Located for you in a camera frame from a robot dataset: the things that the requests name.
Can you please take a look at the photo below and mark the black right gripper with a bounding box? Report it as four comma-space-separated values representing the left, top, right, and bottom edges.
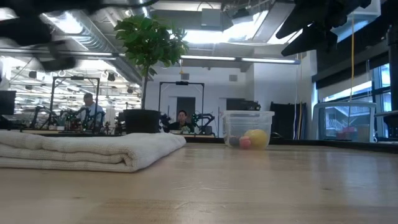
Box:
275, 0, 373, 57

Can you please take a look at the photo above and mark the silver round ventilation duct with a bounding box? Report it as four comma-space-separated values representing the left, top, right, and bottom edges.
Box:
40, 9, 144, 85

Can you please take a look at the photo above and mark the distant black rig frame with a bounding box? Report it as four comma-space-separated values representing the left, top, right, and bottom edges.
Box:
50, 75, 101, 131
158, 80, 205, 135

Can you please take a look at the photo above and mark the yellow hanging cord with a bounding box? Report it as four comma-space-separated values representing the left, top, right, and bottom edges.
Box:
350, 12, 355, 103

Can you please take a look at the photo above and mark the white mesh office chair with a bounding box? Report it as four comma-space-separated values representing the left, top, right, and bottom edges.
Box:
312, 100, 377, 142

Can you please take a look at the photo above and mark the black office desk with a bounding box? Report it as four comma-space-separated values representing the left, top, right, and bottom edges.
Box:
374, 110, 398, 141

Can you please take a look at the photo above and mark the clear plastic tupperware container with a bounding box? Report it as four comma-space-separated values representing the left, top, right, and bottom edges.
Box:
221, 110, 275, 151

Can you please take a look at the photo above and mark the black curtain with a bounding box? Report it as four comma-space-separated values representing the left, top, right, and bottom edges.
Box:
269, 101, 308, 140

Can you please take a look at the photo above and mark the black computer monitor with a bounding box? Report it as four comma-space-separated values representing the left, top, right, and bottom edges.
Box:
0, 90, 17, 116

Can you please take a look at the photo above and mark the yellow lemon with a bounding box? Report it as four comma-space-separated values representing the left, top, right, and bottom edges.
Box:
243, 128, 269, 150

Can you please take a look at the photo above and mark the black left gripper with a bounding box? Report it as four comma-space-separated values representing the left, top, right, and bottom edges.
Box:
34, 42, 77, 72

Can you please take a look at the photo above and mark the green potted plant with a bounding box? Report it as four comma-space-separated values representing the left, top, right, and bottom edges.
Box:
113, 14, 190, 134

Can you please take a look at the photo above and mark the long ceiling light strip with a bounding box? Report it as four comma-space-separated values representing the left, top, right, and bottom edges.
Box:
86, 52, 302, 65

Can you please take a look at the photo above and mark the folded plaid cloth towel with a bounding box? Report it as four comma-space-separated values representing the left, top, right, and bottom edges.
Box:
0, 130, 187, 174

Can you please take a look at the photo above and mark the black box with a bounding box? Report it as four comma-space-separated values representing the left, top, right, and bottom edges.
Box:
226, 98, 262, 111

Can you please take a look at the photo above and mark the pink raspberry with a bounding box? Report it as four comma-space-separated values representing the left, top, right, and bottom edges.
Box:
239, 136, 252, 150

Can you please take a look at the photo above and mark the person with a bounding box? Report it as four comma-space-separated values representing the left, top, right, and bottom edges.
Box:
167, 109, 195, 133
77, 92, 106, 125

